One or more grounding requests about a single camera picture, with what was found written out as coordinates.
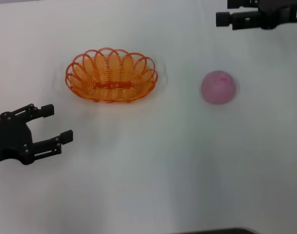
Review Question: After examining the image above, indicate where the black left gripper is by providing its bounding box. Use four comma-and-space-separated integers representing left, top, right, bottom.
0, 103, 74, 166

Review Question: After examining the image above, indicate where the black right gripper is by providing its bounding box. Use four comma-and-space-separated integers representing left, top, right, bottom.
215, 0, 297, 31

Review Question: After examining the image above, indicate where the dark robot torso edge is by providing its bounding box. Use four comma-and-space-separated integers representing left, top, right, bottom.
179, 227, 260, 234

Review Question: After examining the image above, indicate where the pink peach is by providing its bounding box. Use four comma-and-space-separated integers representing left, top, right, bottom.
200, 70, 238, 106

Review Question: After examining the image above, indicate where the orange woven plastic basket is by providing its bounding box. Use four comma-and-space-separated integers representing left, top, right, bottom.
65, 47, 160, 104

